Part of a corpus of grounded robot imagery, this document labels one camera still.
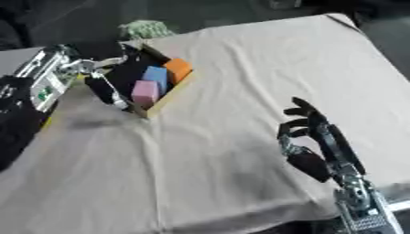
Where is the tan cardboard box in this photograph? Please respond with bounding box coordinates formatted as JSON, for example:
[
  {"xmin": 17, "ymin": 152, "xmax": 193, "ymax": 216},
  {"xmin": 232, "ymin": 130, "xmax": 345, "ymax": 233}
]
[{"xmin": 78, "ymin": 42, "xmax": 196, "ymax": 120}]

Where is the blue block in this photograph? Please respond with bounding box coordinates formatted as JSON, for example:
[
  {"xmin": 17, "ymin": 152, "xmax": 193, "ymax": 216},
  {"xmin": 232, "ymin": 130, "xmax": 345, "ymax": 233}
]
[{"xmin": 141, "ymin": 65, "xmax": 170, "ymax": 96}]

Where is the pink block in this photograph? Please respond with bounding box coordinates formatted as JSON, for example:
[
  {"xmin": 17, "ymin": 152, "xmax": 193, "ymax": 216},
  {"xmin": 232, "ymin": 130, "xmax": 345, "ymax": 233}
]
[{"xmin": 129, "ymin": 80, "xmax": 160, "ymax": 110}]

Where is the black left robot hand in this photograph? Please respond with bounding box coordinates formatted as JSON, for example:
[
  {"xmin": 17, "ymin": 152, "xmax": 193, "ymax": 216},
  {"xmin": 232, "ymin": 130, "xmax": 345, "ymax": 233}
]
[{"xmin": 71, "ymin": 39, "xmax": 147, "ymax": 113}]

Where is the green patterned object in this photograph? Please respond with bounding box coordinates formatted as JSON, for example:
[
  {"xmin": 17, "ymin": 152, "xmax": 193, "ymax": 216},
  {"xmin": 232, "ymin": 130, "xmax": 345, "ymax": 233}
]
[{"xmin": 116, "ymin": 19, "xmax": 177, "ymax": 41}]

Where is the orange block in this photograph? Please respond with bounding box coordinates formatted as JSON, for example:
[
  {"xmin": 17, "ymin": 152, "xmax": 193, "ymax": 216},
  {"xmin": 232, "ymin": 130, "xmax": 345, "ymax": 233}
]
[{"xmin": 161, "ymin": 58, "xmax": 194, "ymax": 85}]

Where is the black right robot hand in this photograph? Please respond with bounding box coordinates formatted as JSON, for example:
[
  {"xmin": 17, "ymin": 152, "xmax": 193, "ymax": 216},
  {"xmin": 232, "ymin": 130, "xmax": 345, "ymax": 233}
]
[{"xmin": 275, "ymin": 96, "xmax": 369, "ymax": 184}]

